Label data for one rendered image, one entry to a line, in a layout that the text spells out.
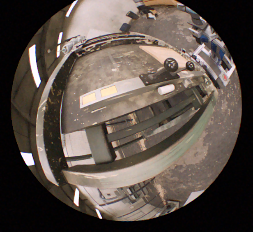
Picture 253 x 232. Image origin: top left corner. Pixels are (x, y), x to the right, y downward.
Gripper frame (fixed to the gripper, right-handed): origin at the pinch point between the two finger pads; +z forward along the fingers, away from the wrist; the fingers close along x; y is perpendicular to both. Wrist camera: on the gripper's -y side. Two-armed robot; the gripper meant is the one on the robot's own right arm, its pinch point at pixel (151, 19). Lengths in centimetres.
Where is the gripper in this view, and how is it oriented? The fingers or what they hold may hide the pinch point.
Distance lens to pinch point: 91.1
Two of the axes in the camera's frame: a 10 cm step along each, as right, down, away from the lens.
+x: 3.3, 8.6, -3.9
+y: -8.0, 4.7, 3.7
